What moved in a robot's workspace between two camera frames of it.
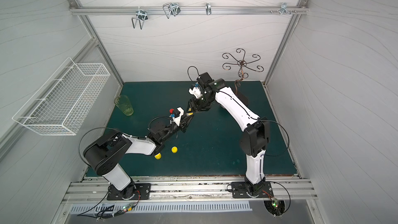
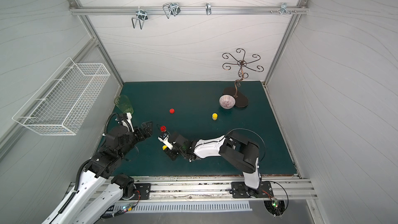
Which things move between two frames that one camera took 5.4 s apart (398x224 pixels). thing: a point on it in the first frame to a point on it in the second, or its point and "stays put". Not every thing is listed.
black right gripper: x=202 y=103 to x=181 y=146
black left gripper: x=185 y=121 to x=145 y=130
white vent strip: x=159 y=206 stays put
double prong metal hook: x=141 y=15 stays put
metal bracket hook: x=284 y=8 stays put
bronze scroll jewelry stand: x=242 y=74 stays put
